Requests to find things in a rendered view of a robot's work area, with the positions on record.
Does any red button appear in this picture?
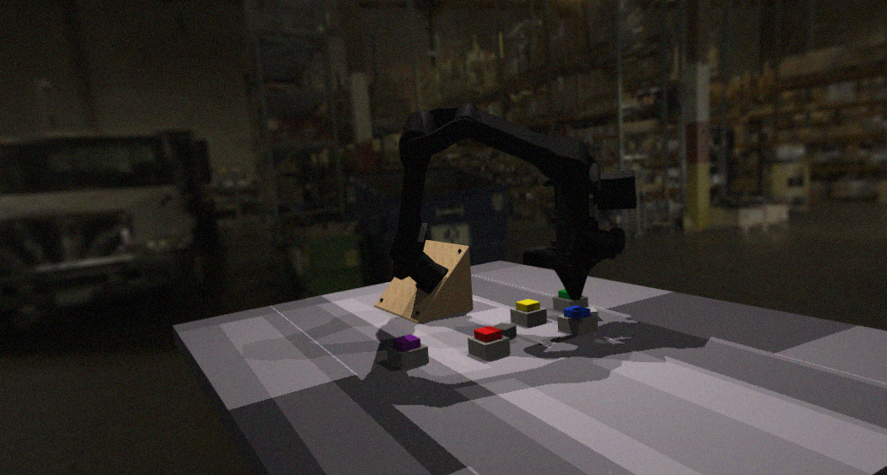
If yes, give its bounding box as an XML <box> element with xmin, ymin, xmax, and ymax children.
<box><xmin>467</xmin><ymin>325</ymin><xmax>511</xmax><ymax>361</ymax></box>

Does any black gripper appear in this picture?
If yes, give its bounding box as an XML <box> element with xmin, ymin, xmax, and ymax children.
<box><xmin>523</xmin><ymin>211</ymin><xmax>600</xmax><ymax>301</ymax></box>

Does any blue button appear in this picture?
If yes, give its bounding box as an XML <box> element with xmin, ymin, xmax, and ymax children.
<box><xmin>557</xmin><ymin>306</ymin><xmax>598</xmax><ymax>336</ymax></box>

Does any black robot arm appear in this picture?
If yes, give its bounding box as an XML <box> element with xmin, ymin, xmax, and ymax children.
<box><xmin>389</xmin><ymin>103</ymin><xmax>637</xmax><ymax>294</ymax></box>

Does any green button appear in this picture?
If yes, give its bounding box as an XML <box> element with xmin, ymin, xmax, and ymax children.
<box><xmin>553</xmin><ymin>289</ymin><xmax>588</xmax><ymax>313</ymax></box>

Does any yellow button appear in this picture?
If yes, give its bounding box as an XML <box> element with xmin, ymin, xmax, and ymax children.
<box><xmin>510</xmin><ymin>299</ymin><xmax>548</xmax><ymax>327</ymax></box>

